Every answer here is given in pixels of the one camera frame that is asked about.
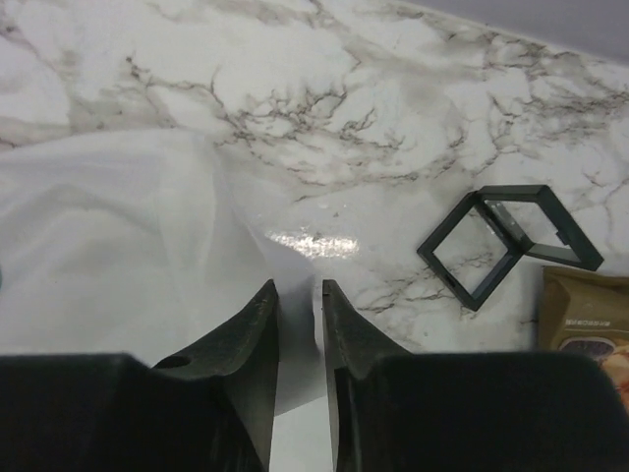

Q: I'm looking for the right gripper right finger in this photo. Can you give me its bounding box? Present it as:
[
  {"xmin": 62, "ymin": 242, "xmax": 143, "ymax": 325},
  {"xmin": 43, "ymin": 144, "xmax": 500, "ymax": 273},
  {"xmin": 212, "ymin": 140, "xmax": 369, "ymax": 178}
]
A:
[{"xmin": 322, "ymin": 280, "xmax": 628, "ymax": 471}]

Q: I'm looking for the white button shirt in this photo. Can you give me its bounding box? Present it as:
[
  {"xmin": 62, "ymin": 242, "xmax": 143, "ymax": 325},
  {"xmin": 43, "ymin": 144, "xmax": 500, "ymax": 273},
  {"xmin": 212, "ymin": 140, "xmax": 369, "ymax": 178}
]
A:
[{"xmin": 0, "ymin": 128, "xmax": 335, "ymax": 472}]

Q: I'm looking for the blue chips bag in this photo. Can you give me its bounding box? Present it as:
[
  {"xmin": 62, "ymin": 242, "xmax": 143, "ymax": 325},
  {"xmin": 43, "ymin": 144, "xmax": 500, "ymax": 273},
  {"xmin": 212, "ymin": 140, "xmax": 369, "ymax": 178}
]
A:
[{"xmin": 538, "ymin": 266, "xmax": 628, "ymax": 403}]

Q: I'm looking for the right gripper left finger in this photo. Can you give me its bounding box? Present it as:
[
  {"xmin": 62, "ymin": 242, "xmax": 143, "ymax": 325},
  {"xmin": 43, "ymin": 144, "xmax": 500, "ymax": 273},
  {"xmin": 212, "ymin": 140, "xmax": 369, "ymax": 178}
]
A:
[{"xmin": 1, "ymin": 281, "xmax": 279, "ymax": 471}]

